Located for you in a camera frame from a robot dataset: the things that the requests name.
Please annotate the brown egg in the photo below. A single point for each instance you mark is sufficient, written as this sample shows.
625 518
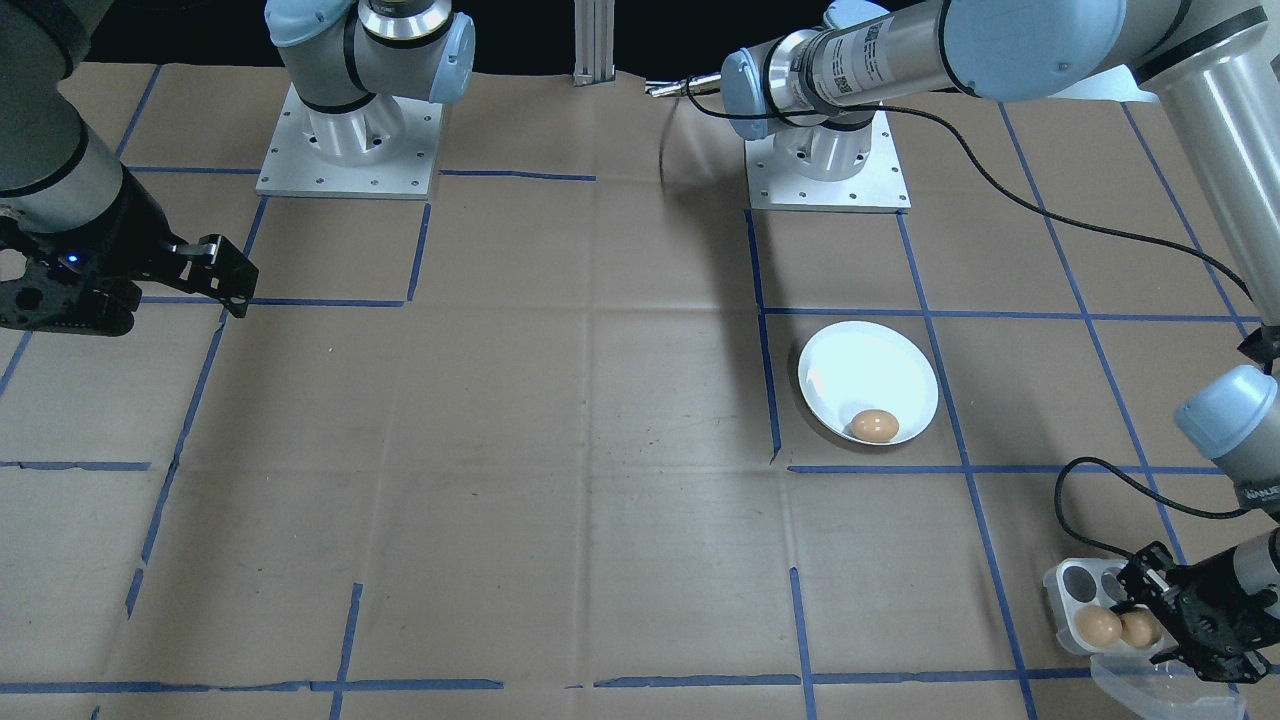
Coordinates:
874 426
1098 627
1138 630

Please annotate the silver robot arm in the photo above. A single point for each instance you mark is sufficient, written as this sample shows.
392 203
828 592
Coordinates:
50 120
1000 50

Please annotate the clear plastic egg carton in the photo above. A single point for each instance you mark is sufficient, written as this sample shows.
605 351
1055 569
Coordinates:
1056 602

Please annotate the white round plate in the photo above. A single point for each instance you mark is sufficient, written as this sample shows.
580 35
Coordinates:
850 370

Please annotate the silver metal connector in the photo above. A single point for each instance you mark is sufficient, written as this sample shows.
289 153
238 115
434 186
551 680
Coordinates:
670 88

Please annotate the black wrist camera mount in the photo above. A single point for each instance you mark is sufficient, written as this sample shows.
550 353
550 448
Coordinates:
90 320
1225 650

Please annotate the white square base plate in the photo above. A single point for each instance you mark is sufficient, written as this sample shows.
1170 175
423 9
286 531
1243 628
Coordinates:
770 195
290 180

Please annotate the aluminium frame post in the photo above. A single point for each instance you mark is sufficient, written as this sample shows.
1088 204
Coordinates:
594 40

